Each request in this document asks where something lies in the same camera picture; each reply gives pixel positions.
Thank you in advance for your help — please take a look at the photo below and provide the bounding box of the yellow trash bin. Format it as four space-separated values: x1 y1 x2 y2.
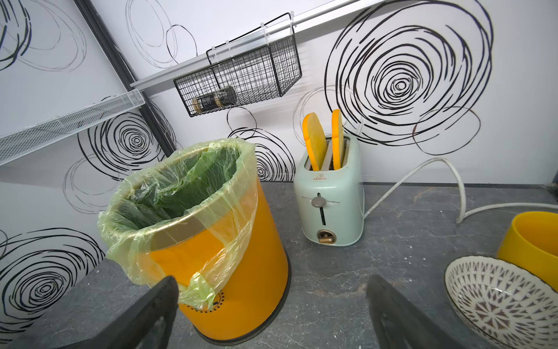
149 189 291 346

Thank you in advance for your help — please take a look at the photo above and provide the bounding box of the yellow mug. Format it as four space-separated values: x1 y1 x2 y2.
496 211 557 289

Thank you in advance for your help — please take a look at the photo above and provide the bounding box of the yellow toast slice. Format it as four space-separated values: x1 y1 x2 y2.
302 113 328 172
331 109 344 170

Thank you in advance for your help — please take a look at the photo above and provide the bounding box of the right yellow toast slice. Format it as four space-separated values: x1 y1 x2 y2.
331 109 344 170

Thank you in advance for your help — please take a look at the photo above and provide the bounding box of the mint green toaster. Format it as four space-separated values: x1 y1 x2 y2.
294 135 365 247

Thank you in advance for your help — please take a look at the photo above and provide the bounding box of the white wire wall shelf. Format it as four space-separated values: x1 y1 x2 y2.
1 90 145 165

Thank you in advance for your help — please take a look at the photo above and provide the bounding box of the dark item in basket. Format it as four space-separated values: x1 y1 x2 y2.
192 86 237 114

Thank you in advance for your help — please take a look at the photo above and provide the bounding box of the white toaster power cord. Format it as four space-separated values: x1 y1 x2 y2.
362 156 558 225

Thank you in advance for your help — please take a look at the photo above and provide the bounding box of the left yellow toast slice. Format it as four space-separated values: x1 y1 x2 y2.
302 113 328 172

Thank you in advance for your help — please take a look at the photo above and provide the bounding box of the black wire wall basket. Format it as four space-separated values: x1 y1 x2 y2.
174 12 302 117

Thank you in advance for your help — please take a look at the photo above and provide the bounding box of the green plastic bin liner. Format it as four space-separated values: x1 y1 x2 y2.
97 138 259 310

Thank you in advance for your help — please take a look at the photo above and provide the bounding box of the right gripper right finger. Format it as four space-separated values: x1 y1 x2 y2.
366 274 464 348

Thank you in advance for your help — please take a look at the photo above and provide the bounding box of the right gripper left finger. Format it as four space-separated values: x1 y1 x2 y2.
65 276 179 348

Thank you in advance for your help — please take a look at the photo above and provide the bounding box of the white round sink strainer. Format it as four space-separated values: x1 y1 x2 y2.
444 255 557 348

